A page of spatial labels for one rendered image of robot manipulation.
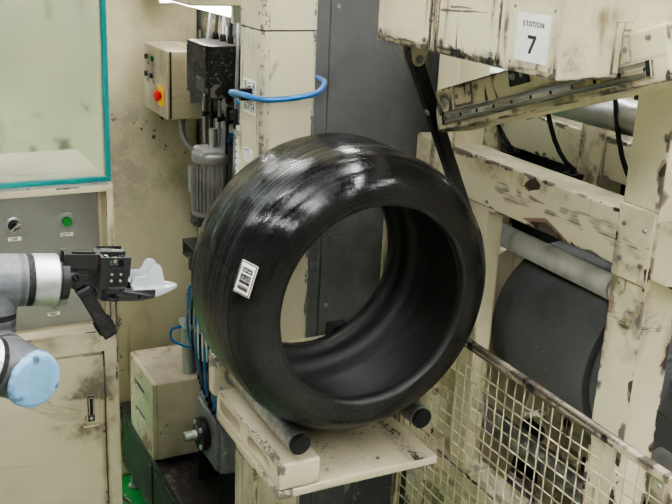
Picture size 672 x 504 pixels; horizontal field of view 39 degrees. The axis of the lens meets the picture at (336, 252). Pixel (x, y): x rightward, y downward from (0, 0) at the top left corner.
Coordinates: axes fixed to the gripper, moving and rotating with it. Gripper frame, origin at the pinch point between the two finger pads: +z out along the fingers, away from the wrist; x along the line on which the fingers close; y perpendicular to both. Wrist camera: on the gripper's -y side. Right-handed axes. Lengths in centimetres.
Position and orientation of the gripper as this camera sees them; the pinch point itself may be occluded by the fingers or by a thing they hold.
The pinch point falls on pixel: (169, 289)
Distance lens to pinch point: 177.9
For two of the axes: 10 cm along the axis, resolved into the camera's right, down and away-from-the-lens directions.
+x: -4.5, -3.0, 8.4
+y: 1.5, -9.5, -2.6
